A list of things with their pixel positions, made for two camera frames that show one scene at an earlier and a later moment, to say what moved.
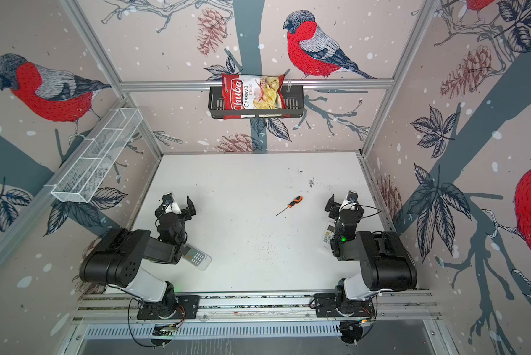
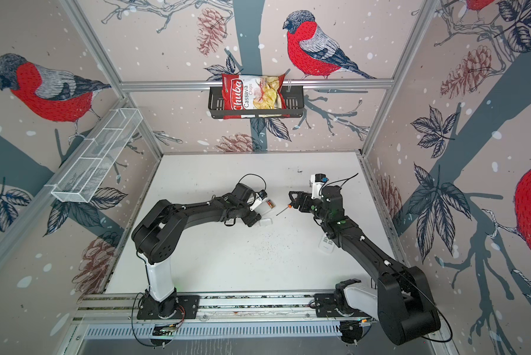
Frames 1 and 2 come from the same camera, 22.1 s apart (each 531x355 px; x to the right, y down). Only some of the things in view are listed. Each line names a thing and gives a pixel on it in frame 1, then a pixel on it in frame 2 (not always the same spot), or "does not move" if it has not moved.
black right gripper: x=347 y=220 to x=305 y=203
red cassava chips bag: x=251 y=92 does not move
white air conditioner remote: x=328 y=234 does not move
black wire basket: x=294 y=106 does not move
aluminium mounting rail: x=123 y=307 does not move
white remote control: x=196 y=257 to x=265 y=206
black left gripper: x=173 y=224 to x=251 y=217
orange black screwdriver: x=297 y=200 does not move
